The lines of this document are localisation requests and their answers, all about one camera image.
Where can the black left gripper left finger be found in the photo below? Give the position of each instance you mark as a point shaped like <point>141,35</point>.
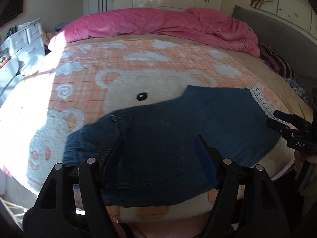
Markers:
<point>70,203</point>

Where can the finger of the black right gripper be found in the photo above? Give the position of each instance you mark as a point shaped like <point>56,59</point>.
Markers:
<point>284,117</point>
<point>275,125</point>

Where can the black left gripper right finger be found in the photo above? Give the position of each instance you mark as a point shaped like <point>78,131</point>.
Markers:
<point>248,203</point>

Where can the blue denim pants lace hem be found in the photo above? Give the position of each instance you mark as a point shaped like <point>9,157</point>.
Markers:
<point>159,161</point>

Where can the right hand red nails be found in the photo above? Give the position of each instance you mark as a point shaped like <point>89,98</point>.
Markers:
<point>300,158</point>

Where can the blue floral cloth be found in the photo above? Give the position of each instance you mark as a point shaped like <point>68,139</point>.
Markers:
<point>301,92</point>

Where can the purple striped pillow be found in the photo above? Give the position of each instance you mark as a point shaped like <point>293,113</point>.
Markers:
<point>275,62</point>

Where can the grey quilted headboard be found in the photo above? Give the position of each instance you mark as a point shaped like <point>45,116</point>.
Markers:
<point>298,50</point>

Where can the peach bear pattern blanket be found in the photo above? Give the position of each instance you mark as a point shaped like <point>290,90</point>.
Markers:
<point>84,82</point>

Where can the pink duvet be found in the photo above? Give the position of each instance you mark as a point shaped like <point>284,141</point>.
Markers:
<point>207,26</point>

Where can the white drawer cabinet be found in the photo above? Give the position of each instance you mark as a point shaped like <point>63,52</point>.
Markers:
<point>26,46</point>

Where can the floral wall painting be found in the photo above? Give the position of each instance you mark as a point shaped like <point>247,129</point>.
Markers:
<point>297,12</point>

